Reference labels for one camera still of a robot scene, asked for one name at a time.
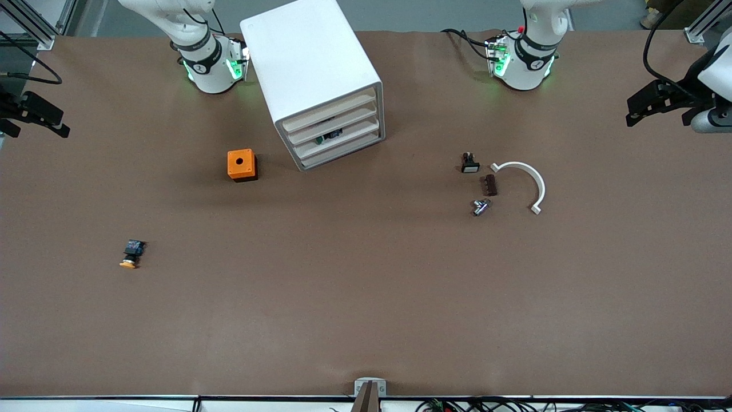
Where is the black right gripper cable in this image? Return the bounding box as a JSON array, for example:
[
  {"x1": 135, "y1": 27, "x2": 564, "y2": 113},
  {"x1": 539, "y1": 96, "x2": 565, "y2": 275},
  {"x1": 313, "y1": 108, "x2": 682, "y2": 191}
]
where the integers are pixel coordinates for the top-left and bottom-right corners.
[{"x1": 0, "y1": 31, "x2": 62, "y2": 85}]

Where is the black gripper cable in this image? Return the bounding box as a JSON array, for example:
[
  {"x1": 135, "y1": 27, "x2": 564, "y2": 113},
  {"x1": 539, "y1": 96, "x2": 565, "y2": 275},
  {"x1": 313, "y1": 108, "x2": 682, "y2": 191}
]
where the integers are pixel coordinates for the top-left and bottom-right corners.
[
  {"x1": 643, "y1": 0, "x2": 695, "y2": 86},
  {"x1": 0, "y1": 31, "x2": 62, "y2": 85}
]

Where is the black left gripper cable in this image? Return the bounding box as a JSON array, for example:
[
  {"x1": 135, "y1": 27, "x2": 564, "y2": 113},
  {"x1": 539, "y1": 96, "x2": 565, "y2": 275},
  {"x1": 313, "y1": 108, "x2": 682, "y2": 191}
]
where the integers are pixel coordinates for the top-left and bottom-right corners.
[{"x1": 643, "y1": 0, "x2": 695, "y2": 86}]

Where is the aluminium frame profile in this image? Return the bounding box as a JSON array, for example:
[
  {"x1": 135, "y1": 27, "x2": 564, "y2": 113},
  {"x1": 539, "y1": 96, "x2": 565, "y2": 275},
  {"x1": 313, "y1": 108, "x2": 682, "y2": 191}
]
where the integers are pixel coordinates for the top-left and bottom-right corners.
[
  {"x1": 685, "y1": 0, "x2": 732, "y2": 45},
  {"x1": 0, "y1": 0, "x2": 78, "y2": 51}
]

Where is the white curved plastic bracket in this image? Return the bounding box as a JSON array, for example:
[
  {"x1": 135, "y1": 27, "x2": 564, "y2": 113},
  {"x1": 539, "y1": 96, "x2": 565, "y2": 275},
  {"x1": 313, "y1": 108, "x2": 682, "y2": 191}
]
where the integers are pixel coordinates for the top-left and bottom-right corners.
[{"x1": 490, "y1": 161, "x2": 546, "y2": 215}]

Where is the yellow push button switch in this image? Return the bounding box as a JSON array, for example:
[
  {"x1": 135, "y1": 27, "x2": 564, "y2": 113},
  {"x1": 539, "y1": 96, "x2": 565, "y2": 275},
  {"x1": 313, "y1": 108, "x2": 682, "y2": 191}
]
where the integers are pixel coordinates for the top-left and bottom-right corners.
[{"x1": 119, "y1": 240, "x2": 146, "y2": 270}]

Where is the orange button enclosure box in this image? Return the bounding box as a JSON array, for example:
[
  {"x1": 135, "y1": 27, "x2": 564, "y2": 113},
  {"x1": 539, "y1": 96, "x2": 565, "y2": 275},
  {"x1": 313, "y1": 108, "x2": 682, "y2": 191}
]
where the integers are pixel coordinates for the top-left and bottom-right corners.
[{"x1": 227, "y1": 149, "x2": 258, "y2": 183}]

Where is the black right arm base cable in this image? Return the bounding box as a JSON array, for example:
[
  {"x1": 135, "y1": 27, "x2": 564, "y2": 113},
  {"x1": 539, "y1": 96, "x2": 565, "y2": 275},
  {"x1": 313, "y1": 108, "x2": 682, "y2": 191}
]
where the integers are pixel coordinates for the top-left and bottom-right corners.
[{"x1": 182, "y1": 7, "x2": 226, "y2": 36}]

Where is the black arm base cable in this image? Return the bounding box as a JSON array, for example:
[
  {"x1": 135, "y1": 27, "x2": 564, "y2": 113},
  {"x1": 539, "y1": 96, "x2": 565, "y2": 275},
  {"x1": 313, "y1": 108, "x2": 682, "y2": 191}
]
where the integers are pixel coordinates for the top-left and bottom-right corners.
[
  {"x1": 441, "y1": 27, "x2": 494, "y2": 61},
  {"x1": 182, "y1": 7, "x2": 226, "y2": 36}
]

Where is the black left arm base cable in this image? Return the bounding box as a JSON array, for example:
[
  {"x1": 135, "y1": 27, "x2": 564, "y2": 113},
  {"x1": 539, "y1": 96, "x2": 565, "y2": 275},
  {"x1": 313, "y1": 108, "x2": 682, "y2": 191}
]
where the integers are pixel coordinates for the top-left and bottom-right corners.
[{"x1": 441, "y1": 27, "x2": 494, "y2": 61}]

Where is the grey metal table bracket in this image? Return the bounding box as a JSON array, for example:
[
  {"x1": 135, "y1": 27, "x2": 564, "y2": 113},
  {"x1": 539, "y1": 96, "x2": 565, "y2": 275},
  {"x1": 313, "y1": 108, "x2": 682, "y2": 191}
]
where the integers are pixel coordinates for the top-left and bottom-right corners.
[{"x1": 352, "y1": 378, "x2": 387, "y2": 412}]

